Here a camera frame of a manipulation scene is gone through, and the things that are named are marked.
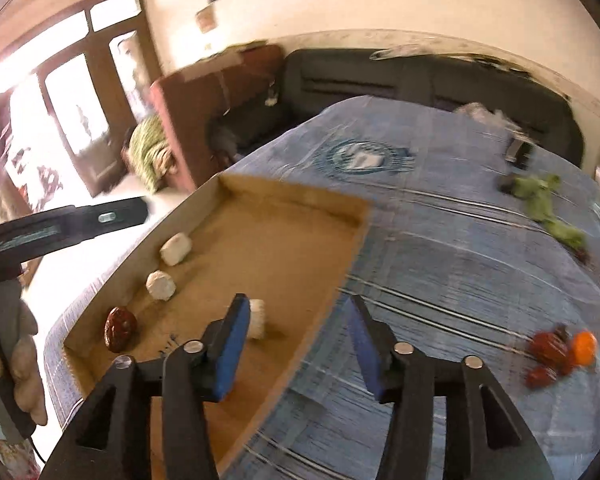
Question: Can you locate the black sofa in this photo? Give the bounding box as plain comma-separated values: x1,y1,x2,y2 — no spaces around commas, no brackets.
207,49,584,167

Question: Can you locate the green cloth strip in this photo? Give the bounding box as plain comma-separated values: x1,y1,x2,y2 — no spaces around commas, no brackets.
510,174,586,252

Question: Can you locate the black small device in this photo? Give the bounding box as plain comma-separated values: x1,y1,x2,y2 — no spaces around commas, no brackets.
504,138,534,170

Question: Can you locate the cardboard tray box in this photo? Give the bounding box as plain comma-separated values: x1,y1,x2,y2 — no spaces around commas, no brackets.
64,172,370,470

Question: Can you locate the small dark date far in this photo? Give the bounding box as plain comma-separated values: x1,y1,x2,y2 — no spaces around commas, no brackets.
573,247,591,266

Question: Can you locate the large red date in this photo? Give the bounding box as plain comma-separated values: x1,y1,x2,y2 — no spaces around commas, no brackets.
104,307,137,353

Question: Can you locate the green patterned cloth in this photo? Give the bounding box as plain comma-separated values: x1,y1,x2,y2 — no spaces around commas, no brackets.
126,114,176,194

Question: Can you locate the orange tangerine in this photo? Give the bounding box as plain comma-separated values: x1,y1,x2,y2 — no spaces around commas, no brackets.
569,330,597,367

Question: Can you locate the brown armchair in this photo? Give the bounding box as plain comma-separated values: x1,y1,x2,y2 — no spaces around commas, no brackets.
150,44,284,193

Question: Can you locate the dark plum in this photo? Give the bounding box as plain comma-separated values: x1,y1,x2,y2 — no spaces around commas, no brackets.
554,324,570,341

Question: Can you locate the blue plaid tablecloth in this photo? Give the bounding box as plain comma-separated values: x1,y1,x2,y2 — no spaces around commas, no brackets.
44,96,600,479

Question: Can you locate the red date small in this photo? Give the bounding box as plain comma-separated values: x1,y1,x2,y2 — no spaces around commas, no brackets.
524,365,557,390

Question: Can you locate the black small pouch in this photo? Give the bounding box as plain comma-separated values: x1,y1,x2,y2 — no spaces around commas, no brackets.
498,174,516,195

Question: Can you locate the left hand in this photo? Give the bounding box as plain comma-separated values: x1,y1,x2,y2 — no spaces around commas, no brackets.
0,300,48,426

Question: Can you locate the wooden door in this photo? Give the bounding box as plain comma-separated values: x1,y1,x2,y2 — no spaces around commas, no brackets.
32,0,162,197

